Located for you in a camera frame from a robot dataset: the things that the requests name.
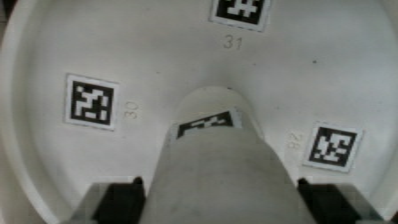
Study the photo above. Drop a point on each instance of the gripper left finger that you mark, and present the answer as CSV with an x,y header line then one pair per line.
x,y
112,203

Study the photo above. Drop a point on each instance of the white cylindrical table leg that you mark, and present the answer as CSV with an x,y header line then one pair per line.
x,y
221,183

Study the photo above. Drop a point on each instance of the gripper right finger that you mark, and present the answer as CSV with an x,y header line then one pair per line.
x,y
336,203

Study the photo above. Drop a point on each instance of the white round table top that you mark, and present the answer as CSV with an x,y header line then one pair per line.
x,y
118,66

